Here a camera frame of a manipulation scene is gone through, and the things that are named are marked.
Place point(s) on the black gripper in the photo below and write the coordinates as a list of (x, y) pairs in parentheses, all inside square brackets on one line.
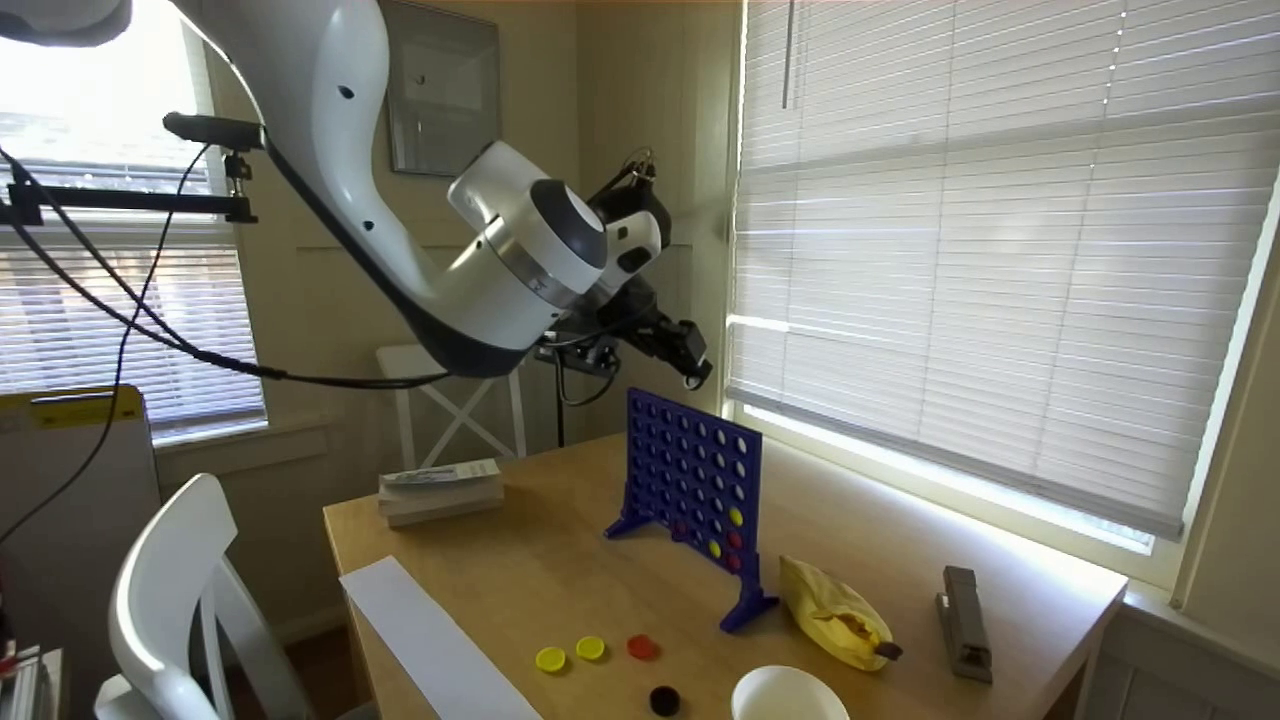
[(636, 326)]

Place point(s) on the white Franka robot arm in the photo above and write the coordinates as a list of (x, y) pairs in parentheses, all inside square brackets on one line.
[(320, 82)]

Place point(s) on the blue connect four gameboard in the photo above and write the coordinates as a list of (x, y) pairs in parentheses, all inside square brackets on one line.
[(695, 495)]

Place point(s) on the yellow disc inside gameboard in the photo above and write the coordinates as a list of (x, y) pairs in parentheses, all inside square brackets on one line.
[(739, 516)]

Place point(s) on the red disc inside gameboard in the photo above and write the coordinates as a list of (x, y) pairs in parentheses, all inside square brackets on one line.
[(731, 549)]

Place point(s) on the black desk lamp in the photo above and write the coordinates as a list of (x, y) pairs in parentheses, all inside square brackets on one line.
[(620, 187)]

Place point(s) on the fairy tales paperback book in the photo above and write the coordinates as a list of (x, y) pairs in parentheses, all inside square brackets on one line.
[(436, 489)]

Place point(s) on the white side table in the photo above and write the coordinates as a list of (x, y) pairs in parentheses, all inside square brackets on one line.
[(402, 360)]

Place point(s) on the red game disc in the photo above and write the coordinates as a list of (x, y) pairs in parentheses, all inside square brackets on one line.
[(642, 650)]

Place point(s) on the yellow banana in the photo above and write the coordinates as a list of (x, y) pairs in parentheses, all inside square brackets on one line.
[(833, 612)]

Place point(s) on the yellow game disc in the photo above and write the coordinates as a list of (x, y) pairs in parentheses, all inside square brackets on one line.
[(550, 656), (590, 650)]

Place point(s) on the large white window blinds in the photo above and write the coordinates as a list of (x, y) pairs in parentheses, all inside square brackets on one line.
[(1000, 265)]

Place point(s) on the black game disc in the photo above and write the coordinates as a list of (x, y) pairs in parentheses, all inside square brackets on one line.
[(663, 696)]

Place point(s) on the white bowl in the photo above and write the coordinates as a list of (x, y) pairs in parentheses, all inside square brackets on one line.
[(784, 696)]

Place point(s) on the long white paper strip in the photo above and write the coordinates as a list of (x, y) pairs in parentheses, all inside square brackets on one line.
[(426, 641)]

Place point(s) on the small white window blinds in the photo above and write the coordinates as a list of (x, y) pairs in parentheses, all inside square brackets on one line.
[(200, 321)]

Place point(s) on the white chair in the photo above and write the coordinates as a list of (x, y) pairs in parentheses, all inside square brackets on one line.
[(164, 602)]

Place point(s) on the grey board with yellow tape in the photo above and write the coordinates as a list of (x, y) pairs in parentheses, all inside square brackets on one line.
[(66, 507)]

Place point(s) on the grey wall panel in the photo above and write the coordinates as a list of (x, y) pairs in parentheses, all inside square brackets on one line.
[(443, 92)]

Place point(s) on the black camera on mount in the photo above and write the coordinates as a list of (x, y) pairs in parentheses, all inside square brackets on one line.
[(214, 128)]

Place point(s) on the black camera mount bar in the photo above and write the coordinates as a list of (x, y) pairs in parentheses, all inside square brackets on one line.
[(133, 203)]

